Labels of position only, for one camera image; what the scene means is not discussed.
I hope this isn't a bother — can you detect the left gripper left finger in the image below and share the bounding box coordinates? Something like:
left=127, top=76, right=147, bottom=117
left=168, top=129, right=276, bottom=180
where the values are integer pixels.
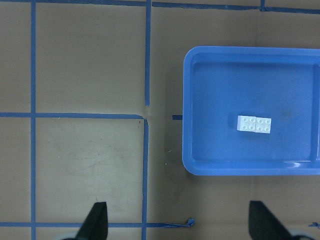
left=76, top=202, right=108, bottom=240

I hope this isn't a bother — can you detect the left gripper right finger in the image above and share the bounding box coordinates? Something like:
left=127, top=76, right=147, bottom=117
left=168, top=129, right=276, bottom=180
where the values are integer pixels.
left=248, top=200, right=297, bottom=240

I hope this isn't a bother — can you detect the white block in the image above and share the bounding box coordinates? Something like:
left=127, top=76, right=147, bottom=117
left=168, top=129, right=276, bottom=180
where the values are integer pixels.
left=255, top=117, right=272, bottom=134
left=236, top=115, right=257, bottom=132

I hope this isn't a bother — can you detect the blue plastic tray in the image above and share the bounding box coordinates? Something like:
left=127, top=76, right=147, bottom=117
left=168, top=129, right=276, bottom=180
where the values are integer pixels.
left=182, top=46, right=320, bottom=176

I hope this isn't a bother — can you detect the brown paper table cover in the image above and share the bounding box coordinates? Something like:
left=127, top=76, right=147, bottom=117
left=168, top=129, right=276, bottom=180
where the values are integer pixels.
left=0, top=0, right=320, bottom=240

